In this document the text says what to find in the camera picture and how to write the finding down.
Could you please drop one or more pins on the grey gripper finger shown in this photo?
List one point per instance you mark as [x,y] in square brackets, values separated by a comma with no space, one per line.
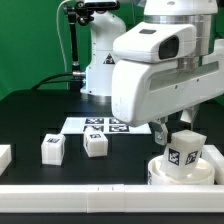
[159,130]
[189,114]

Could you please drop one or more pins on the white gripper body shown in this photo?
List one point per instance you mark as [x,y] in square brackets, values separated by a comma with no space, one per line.
[146,82]

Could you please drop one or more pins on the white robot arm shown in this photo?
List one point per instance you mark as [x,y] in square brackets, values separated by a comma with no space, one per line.
[199,13]

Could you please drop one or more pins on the white marker sheet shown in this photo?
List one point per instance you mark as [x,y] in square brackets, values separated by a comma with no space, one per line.
[108,125]

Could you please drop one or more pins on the white front rail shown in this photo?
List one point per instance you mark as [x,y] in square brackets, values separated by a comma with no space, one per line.
[110,198]

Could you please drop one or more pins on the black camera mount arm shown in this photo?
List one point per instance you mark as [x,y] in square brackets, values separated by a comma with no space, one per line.
[82,15]

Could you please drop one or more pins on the white left rail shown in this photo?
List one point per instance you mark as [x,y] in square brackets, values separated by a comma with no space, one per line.
[5,157]

